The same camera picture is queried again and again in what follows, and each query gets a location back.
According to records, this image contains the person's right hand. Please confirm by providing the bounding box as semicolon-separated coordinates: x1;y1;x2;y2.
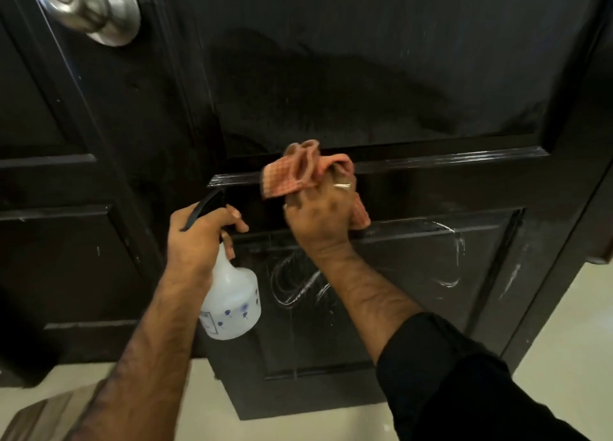
282;163;365;257

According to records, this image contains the person's left hand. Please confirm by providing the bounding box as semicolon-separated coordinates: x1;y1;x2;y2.
165;204;250;293

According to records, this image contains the orange checked cloth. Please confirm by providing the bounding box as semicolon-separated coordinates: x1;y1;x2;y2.
260;138;372;231

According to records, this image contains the white spray bottle black trigger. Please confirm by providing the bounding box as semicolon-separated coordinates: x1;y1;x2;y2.
179;186;262;342

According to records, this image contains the black wooden door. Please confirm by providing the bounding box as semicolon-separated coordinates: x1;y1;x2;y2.
143;0;613;422

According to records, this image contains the silver door knob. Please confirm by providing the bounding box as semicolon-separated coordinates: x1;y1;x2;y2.
31;0;142;48

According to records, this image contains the person's left forearm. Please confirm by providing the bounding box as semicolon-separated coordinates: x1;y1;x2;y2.
66;273;214;441

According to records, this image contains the black laundry room door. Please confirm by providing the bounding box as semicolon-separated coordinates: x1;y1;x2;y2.
0;19;159;389

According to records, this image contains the black right sleeve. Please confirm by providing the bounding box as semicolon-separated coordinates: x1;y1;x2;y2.
375;311;593;441

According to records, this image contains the brown striped doormat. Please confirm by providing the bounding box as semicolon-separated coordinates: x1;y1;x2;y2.
0;380;106;441

